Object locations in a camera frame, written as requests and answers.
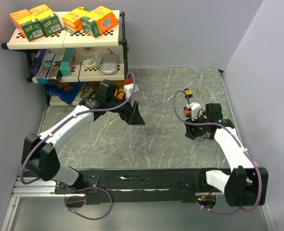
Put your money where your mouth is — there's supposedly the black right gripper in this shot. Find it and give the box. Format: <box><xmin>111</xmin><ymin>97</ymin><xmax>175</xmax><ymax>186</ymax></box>
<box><xmin>184</xmin><ymin>111</ymin><xmax>210</xmax><ymax>140</ymax></box>

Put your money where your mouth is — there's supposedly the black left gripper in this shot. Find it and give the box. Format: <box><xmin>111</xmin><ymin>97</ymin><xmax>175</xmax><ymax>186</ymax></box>
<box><xmin>106</xmin><ymin>93</ymin><xmax>145</xmax><ymax>125</ymax></box>

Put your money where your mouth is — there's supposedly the orange padlock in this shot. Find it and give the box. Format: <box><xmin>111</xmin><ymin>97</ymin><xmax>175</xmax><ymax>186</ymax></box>
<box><xmin>184</xmin><ymin>107</ymin><xmax>191</xmax><ymax>117</ymax></box>

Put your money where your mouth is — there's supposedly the yellow padlock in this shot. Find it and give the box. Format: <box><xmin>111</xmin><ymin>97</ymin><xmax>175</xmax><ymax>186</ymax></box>
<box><xmin>184</xmin><ymin>88</ymin><xmax>193</xmax><ymax>99</ymax></box>

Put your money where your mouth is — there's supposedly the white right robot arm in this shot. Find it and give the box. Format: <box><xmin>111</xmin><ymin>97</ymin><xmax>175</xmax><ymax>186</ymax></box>
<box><xmin>184</xmin><ymin>103</ymin><xmax>269</xmax><ymax>207</ymax></box>

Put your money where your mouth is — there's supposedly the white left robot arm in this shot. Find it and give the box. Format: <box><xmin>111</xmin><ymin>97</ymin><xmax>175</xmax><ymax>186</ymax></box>
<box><xmin>20</xmin><ymin>81</ymin><xmax>145</xmax><ymax>193</ymax></box>

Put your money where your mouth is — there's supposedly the orange honey dijon bag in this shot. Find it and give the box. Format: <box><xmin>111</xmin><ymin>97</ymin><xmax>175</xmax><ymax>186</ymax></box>
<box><xmin>113</xmin><ymin>80</ymin><xmax>126</xmax><ymax>99</ymax></box>

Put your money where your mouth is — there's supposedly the olive brown snack bag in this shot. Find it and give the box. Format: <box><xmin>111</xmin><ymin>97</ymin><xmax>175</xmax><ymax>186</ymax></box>
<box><xmin>80</xmin><ymin>81</ymin><xmax>100</xmax><ymax>99</ymax></box>

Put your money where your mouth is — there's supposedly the silver mesh pouch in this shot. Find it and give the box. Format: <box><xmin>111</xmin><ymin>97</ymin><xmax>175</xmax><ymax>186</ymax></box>
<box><xmin>100</xmin><ymin>48</ymin><xmax>119</xmax><ymax>75</ymax></box>

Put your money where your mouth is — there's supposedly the paper towel roll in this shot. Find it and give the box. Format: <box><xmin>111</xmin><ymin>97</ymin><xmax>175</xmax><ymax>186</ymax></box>
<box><xmin>79</xmin><ymin>47</ymin><xmax>101</xmax><ymax>69</ymax></box>

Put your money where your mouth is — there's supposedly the beige three-tier shelf rack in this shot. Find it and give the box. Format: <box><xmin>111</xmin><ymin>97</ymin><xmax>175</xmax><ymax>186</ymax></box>
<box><xmin>1</xmin><ymin>11</ymin><xmax>129</xmax><ymax>106</ymax></box>

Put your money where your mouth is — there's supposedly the grey black box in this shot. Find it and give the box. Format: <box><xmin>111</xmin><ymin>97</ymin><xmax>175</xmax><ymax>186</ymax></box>
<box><xmin>46</xmin><ymin>54</ymin><xmax>64</xmax><ymax>85</ymax></box>

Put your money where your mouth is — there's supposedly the white grey box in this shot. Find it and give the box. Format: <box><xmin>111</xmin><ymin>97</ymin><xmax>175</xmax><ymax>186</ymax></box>
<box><xmin>36</xmin><ymin>53</ymin><xmax>55</xmax><ymax>84</ymax></box>

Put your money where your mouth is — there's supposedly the orange green sponge box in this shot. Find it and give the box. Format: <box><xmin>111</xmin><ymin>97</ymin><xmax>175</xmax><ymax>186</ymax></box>
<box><xmin>81</xmin><ymin>6</ymin><xmax>118</xmax><ymax>38</ymax></box>
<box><xmin>30</xmin><ymin>4</ymin><xmax>63</xmax><ymax>36</ymax></box>
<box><xmin>10</xmin><ymin>9</ymin><xmax>45</xmax><ymax>42</ymax></box>

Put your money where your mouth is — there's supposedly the purple box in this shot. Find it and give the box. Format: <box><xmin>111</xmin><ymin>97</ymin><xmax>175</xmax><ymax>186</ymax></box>
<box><xmin>29</xmin><ymin>49</ymin><xmax>50</xmax><ymax>76</ymax></box>

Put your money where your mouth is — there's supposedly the yellow orange sponge pack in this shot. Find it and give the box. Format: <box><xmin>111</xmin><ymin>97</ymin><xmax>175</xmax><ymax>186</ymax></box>
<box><xmin>62</xmin><ymin>6</ymin><xmax>91</xmax><ymax>34</ymax></box>

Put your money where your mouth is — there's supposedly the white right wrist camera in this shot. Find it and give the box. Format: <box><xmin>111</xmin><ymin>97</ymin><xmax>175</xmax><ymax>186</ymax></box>
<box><xmin>186</xmin><ymin>102</ymin><xmax>201</xmax><ymax>121</ymax></box>

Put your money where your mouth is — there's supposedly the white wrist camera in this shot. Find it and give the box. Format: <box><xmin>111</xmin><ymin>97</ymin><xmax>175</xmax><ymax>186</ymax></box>
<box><xmin>123</xmin><ymin>83</ymin><xmax>139</xmax><ymax>98</ymax></box>
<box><xmin>186</xmin><ymin>102</ymin><xmax>201</xmax><ymax>121</ymax></box>

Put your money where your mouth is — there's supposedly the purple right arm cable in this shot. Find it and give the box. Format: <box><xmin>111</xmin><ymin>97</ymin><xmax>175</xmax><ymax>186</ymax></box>
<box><xmin>172</xmin><ymin>90</ymin><xmax>264</xmax><ymax>214</ymax></box>

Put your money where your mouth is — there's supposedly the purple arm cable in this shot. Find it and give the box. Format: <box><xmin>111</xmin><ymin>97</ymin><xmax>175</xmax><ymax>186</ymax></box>
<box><xmin>172</xmin><ymin>90</ymin><xmax>264</xmax><ymax>214</ymax></box>
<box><xmin>20</xmin><ymin>71</ymin><xmax>136</xmax><ymax>185</ymax></box>

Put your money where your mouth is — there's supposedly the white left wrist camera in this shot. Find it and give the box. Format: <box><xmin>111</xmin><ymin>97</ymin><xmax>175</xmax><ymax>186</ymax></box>
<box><xmin>123</xmin><ymin>83</ymin><xmax>139</xmax><ymax>98</ymax></box>

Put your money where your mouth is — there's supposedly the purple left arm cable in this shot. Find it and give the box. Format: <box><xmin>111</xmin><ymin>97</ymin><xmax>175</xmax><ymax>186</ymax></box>
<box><xmin>20</xmin><ymin>71</ymin><xmax>136</xmax><ymax>185</ymax></box>

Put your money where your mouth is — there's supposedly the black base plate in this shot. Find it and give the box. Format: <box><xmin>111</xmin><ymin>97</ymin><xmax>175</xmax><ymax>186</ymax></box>
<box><xmin>54</xmin><ymin>168</ymin><xmax>253</xmax><ymax>205</ymax></box>

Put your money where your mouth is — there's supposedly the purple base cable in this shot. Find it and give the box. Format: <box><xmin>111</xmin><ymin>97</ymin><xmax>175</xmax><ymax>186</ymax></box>
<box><xmin>64</xmin><ymin>187</ymin><xmax>114</xmax><ymax>221</ymax></box>

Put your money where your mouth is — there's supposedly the aluminium rail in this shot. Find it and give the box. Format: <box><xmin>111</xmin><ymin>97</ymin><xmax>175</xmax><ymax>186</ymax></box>
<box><xmin>11</xmin><ymin>175</ymin><xmax>269</xmax><ymax>196</ymax></box>

